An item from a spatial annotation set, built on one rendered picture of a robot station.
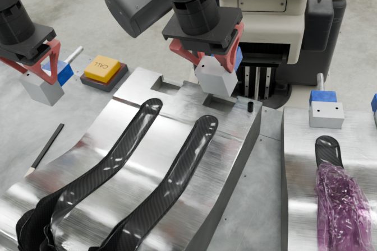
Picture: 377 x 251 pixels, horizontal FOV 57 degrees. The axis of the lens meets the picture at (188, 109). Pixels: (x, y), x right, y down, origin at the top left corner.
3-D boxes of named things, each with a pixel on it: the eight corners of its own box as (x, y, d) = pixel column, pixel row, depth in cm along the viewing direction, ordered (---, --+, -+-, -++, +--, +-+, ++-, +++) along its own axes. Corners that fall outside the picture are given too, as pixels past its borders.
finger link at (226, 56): (237, 89, 53) (223, 45, 46) (196, 81, 56) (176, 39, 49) (253, 56, 56) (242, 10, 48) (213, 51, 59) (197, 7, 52)
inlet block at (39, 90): (76, 55, 71) (66, 34, 67) (95, 61, 70) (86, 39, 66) (32, 100, 64) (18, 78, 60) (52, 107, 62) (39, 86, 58)
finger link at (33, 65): (51, 99, 58) (25, 56, 51) (20, 88, 61) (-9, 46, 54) (76, 73, 62) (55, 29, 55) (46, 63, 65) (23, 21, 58)
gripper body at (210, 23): (226, 51, 46) (213, 7, 41) (164, 42, 51) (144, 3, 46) (244, 18, 49) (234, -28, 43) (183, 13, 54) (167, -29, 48)
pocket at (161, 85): (164, 86, 71) (161, 73, 68) (187, 93, 69) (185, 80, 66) (153, 102, 68) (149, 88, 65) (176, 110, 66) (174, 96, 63)
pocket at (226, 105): (213, 101, 67) (212, 87, 64) (239, 108, 65) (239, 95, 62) (203, 118, 64) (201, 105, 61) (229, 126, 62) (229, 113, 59)
